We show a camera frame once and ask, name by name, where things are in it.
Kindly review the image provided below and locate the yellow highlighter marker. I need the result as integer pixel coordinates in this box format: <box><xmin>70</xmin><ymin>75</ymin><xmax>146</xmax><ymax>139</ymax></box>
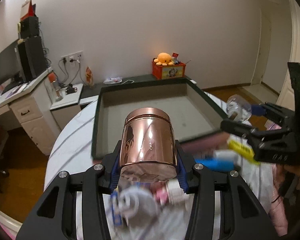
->
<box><xmin>227</xmin><ymin>135</ymin><xmax>260</xmax><ymax>165</ymax></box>

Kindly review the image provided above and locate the clear plastic bottle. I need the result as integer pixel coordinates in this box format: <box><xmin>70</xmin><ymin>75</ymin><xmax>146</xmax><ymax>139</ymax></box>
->
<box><xmin>226</xmin><ymin>94</ymin><xmax>252</xmax><ymax>122</ymax></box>

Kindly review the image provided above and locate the blue usb hub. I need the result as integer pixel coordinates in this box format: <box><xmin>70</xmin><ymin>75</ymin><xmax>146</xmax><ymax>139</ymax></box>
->
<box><xmin>110</xmin><ymin>189</ymin><xmax>123</xmax><ymax>226</ymax></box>

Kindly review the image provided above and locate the pink storage box tray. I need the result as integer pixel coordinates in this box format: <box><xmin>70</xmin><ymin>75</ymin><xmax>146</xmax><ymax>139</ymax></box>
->
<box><xmin>91</xmin><ymin>78</ymin><xmax>227</xmax><ymax>160</ymax></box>

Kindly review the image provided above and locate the pink block toy figure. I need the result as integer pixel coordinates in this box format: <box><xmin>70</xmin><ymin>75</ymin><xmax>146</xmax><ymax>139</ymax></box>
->
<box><xmin>151</xmin><ymin>179</ymin><xmax>188</xmax><ymax>205</ymax></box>

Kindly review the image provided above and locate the white round plug device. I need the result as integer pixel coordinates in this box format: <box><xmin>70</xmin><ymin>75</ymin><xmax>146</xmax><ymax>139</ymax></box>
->
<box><xmin>116</xmin><ymin>186</ymin><xmax>160</xmax><ymax>219</ymax></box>

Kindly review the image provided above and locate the rose gold metal can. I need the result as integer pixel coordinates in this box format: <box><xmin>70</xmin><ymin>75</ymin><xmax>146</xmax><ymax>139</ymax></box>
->
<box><xmin>119</xmin><ymin>107</ymin><xmax>178</xmax><ymax>183</ymax></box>

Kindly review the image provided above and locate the red toy box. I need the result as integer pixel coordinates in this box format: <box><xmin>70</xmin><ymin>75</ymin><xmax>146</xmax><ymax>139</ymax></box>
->
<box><xmin>152</xmin><ymin>62</ymin><xmax>186</xmax><ymax>80</ymax></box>

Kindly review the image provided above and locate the white nightstand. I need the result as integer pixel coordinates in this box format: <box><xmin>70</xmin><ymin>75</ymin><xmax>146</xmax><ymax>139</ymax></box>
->
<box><xmin>50</xmin><ymin>83</ymin><xmax>83</xmax><ymax>130</ymax></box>

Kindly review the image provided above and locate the white desk with drawers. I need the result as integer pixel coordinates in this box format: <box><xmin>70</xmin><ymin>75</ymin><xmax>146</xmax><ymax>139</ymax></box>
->
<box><xmin>0</xmin><ymin>68</ymin><xmax>61</xmax><ymax>155</ymax></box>

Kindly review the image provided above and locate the orange octopus plush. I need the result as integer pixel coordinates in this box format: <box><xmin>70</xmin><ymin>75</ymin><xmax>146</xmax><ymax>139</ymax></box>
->
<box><xmin>153</xmin><ymin>53</ymin><xmax>174</xmax><ymax>66</ymax></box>

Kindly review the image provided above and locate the small black webcam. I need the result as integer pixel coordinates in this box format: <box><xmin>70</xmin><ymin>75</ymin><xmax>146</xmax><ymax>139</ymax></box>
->
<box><xmin>65</xmin><ymin>84</ymin><xmax>77</xmax><ymax>95</ymax></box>

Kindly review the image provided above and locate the black low cabinet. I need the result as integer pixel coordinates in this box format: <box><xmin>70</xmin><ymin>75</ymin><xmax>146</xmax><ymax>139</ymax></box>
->
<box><xmin>79</xmin><ymin>74</ymin><xmax>202</xmax><ymax>107</ymax></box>

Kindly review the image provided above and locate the bottle with orange cap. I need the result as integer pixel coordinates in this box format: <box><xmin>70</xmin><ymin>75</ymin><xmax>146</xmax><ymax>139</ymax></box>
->
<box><xmin>47</xmin><ymin>72</ymin><xmax>63</xmax><ymax>102</ymax></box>

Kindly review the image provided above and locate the red snack bag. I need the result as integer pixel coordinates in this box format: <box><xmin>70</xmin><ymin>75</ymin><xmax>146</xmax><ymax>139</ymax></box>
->
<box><xmin>85</xmin><ymin>66</ymin><xmax>94</xmax><ymax>87</ymax></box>

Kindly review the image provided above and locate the tissue packet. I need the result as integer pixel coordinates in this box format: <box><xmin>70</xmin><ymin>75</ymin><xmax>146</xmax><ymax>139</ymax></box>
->
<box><xmin>103</xmin><ymin>77</ymin><xmax>122</xmax><ymax>85</ymax></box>

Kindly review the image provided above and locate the black computer monitor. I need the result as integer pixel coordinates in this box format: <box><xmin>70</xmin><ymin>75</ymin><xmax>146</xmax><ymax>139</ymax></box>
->
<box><xmin>0</xmin><ymin>40</ymin><xmax>23</xmax><ymax>94</ymax></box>

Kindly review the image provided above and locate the black computer tower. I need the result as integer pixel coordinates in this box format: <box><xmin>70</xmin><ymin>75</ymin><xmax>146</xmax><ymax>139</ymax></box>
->
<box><xmin>17</xmin><ymin>36</ymin><xmax>47</xmax><ymax>83</ymax></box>

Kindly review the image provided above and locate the black speaker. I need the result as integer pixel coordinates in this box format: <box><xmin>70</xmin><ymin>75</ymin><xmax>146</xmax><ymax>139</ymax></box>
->
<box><xmin>18</xmin><ymin>16</ymin><xmax>39</xmax><ymax>39</ymax></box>

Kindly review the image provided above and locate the red desk calendar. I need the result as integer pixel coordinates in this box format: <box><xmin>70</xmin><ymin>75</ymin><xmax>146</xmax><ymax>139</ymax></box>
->
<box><xmin>20</xmin><ymin>0</ymin><xmax>35</xmax><ymax>21</ymax></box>

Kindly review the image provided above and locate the wall power outlet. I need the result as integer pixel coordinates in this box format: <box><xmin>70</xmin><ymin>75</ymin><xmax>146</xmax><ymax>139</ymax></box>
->
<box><xmin>61</xmin><ymin>51</ymin><xmax>83</xmax><ymax>62</ymax></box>

